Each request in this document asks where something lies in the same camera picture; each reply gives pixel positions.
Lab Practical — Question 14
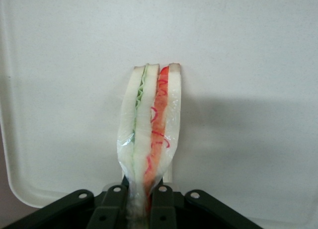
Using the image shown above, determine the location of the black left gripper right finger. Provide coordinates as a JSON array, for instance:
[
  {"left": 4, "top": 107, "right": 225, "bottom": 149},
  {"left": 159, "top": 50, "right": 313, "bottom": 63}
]
[{"left": 148, "top": 185, "right": 263, "bottom": 229}]

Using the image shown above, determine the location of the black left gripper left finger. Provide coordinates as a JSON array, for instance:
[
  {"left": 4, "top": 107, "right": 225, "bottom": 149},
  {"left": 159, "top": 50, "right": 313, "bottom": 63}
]
[{"left": 4, "top": 183, "right": 129, "bottom": 229}]

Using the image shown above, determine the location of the beige rectangular tray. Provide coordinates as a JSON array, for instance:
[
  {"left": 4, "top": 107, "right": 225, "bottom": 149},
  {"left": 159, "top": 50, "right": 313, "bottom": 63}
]
[{"left": 0, "top": 0, "right": 318, "bottom": 229}]

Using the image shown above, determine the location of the triangular sandwich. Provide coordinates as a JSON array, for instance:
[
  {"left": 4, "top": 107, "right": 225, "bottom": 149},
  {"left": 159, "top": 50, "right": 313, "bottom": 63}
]
[{"left": 116, "top": 62, "right": 184, "bottom": 229}]

